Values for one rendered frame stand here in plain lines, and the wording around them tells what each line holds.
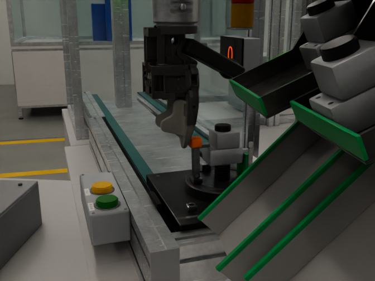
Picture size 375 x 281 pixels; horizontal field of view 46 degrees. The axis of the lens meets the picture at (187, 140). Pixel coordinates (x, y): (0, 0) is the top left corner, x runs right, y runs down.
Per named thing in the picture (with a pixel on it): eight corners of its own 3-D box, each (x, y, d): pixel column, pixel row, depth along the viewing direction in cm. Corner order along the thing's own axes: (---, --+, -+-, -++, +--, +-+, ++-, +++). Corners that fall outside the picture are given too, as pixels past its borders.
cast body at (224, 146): (210, 166, 79) (210, 129, 77) (201, 159, 83) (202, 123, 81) (252, 161, 82) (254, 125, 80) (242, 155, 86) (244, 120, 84)
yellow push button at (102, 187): (92, 199, 83) (92, 189, 83) (90, 191, 87) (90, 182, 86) (114, 197, 85) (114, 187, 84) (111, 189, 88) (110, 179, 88)
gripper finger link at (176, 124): (158, 150, 78) (157, 98, 75) (190, 146, 80) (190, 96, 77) (162, 155, 75) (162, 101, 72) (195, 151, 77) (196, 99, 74)
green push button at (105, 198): (97, 214, 77) (96, 204, 76) (95, 206, 81) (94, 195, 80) (120, 212, 78) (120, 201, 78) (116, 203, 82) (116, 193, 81)
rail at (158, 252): (151, 311, 66) (149, 247, 63) (89, 146, 147) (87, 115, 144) (186, 304, 68) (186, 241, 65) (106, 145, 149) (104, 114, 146)
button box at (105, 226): (91, 247, 77) (89, 214, 75) (81, 199, 96) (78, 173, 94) (131, 241, 79) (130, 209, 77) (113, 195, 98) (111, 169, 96)
